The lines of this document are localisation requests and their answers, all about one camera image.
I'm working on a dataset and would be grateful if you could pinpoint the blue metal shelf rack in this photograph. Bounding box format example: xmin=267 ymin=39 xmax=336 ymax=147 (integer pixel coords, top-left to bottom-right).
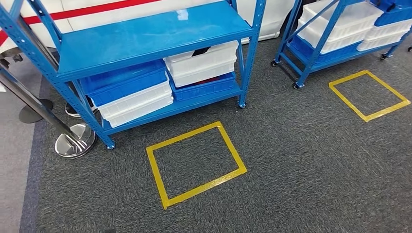
xmin=0 ymin=0 xmax=267 ymax=150

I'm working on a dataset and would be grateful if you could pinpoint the red item in crate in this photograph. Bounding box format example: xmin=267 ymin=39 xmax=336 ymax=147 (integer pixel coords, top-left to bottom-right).
xmin=196 ymin=77 xmax=223 ymax=85

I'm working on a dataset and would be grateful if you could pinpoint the yellow floor tape square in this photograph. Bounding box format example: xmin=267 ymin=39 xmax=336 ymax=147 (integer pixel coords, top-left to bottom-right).
xmin=146 ymin=121 xmax=248 ymax=210

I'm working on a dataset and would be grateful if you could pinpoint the blue wheeled rack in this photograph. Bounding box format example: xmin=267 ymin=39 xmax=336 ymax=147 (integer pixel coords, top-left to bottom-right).
xmin=271 ymin=0 xmax=412 ymax=90

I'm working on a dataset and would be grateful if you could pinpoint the white car with red stripe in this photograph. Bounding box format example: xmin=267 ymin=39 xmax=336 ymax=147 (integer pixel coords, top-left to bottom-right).
xmin=0 ymin=0 xmax=297 ymax=54

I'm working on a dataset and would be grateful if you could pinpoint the chrome stanchion post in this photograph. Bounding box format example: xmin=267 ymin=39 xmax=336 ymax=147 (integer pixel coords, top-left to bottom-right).
xmin=0 ymin=63 xmax=97 ymax=159
xmin=16 ymin=16 xmax=97 ymax=119

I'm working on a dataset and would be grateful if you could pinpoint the black stanchion post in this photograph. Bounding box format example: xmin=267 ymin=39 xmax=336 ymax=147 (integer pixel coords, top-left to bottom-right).
xmin=18 ymin=99 xmax=54 ymax=124

